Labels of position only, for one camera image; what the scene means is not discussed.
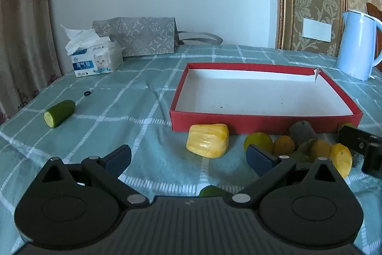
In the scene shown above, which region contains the patterned beige curtain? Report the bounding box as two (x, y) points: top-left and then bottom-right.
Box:
(1, 0), (62, 123)

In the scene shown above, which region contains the green avocado wedge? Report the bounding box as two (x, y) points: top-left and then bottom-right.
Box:
(198, 185), (232, 197)

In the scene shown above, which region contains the red shallow cardboard box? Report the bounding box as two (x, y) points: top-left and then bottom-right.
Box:
(170, 63), (363, 135)

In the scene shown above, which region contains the light blue electric kettle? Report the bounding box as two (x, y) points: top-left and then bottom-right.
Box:
(336, 10), (382, 81)

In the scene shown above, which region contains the cat print tissue box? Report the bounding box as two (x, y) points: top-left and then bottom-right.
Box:
(61, 25), (123, 78)

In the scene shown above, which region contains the cut cucumber piece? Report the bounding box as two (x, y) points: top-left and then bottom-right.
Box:
(43, 100), (76, 128)

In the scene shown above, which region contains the large yellow jackfruit piece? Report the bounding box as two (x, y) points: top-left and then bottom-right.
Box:
(186, 124), (229, 158)

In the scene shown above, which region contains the small yellow jackfruit piece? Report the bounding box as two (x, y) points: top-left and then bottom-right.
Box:
(329, 143), (353, 178)

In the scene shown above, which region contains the white wall switch panel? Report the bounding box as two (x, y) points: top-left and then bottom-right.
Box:
(302, 18), (332, 42)

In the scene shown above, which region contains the green round fruit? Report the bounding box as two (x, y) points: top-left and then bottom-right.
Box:
(244, 132), (273, 153)
(337, 122), (355, 132)

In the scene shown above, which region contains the green lime wedge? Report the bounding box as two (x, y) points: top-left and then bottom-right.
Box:
(291, 138), (318, 163)

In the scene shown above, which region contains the tan longan fruit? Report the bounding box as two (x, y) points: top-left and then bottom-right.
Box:
(308, 140), (330, 163)

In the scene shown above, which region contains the grey patterned paper bag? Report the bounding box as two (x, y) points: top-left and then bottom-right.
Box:
(92, 17), (223, 58)

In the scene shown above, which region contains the orange brown round fruit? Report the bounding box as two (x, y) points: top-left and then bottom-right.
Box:
(273, 135), (295, 157)

